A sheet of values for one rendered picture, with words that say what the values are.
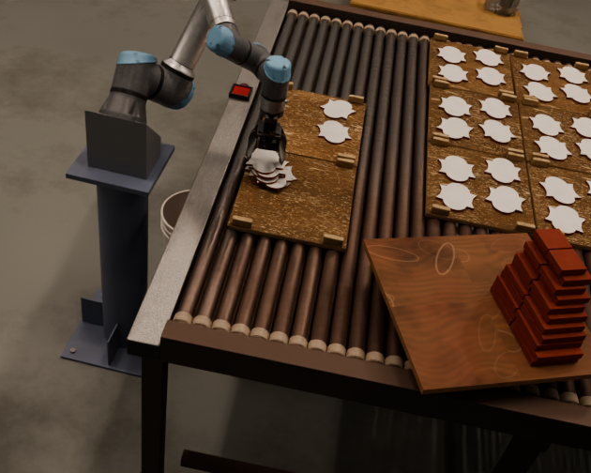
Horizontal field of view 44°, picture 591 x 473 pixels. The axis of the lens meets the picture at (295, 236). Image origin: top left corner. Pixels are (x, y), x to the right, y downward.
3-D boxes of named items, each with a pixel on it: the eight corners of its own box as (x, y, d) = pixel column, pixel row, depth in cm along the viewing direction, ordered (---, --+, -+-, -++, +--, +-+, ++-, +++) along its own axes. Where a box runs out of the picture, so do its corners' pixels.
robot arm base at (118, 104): (90, 113, 223) (98, 81, 224) (106, 123, 238) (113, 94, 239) (137, 123, 222) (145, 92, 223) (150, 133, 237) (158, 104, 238)
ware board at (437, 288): (421, 394, 166) (423, 389, 165) (361, 243, 201) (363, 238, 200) (613, 376, 178) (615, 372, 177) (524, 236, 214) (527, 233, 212)
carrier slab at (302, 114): (252, 148, 245) (253, 144, 244) (273, 88, 276) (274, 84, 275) (356, 170, 244) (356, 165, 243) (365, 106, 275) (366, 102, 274)
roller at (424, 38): (401, 386, 186) (405, 373, 182) (417, 42, 332) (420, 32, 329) (419, 389, 185) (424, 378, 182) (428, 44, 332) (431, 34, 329)
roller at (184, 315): (168, 337, 187) (169, 325, 183) (287, 16, 333) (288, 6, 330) (187, 341, 187) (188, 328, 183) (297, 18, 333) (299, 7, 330)
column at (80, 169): (60, 358, 283) (40, 179, 226) (98, 290, 312) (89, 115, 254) (155, 381, 281) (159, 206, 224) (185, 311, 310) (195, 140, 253)
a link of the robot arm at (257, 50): (240, 31, 210) (258, 50, 204) (267, 46, 219) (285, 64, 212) (225, 53, 213) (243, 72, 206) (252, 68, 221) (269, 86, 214)
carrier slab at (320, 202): (226, 229, 214) (227, 224, 212) (252, 150, 244) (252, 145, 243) (344, 252, 213) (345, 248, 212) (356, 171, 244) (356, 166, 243)
